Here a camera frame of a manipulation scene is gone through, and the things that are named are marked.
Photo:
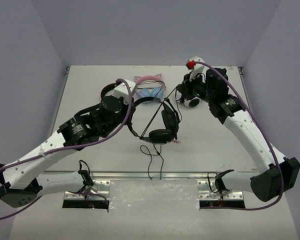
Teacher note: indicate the red black headphones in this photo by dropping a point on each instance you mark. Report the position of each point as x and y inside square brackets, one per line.
[107, 89]

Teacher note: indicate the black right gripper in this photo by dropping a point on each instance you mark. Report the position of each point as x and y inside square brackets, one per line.
[185, 88]

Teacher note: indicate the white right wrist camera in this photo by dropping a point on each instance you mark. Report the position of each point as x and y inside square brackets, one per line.
[194, 67]

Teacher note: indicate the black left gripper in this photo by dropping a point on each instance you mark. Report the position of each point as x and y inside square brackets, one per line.
[129, 110]

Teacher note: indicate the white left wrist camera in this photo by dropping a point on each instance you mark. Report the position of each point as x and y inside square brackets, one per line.
[121, 90]

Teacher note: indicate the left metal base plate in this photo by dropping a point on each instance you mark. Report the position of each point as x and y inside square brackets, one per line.
[99, 192]

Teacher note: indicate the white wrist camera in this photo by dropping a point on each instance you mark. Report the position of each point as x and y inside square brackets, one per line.
[194, 67]
[121, 90]

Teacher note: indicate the white black striped headphones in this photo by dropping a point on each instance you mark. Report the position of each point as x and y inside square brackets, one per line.
[190, 103]

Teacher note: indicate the black headset with microphone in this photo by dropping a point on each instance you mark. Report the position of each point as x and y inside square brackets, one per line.
[170, 122]

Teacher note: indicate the blue pink cat-ear headphones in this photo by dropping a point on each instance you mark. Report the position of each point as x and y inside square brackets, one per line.
[150, 86]

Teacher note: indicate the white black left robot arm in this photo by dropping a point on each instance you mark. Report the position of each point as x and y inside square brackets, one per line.
[23, 180]

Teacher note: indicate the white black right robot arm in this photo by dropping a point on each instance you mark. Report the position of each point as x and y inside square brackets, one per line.
[275, 172]

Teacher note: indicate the aluminium table edge rail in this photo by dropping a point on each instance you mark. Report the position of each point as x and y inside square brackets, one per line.
[145, 175]

